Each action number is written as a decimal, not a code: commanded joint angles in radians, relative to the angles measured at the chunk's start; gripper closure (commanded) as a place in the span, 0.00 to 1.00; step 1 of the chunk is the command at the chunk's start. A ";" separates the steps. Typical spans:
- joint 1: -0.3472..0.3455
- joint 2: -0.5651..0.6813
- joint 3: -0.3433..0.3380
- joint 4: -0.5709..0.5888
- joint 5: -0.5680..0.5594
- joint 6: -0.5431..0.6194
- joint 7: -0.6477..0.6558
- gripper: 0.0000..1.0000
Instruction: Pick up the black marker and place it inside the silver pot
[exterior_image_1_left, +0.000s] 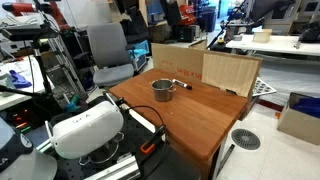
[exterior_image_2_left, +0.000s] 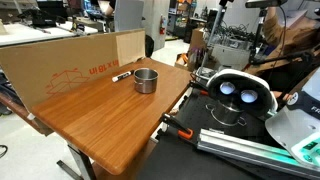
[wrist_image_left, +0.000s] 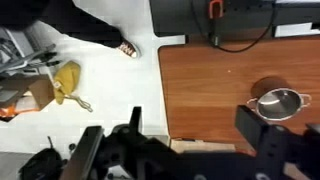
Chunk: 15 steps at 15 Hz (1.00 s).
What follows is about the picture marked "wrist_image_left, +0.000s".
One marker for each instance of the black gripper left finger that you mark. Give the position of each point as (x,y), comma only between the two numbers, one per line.
(135,120)

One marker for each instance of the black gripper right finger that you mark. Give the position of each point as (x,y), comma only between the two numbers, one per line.
(250,123)

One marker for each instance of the wooden table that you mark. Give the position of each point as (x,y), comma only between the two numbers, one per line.
(206,86)

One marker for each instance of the yellow cloth bag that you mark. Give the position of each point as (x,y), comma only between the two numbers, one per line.
(66,78)

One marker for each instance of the small cardboard box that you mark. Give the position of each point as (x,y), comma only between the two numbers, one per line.
(41,93)

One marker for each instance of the black bag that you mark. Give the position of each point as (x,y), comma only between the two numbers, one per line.
(41,165)

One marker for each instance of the black clamp with orange grip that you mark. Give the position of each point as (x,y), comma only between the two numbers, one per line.
(216,8)

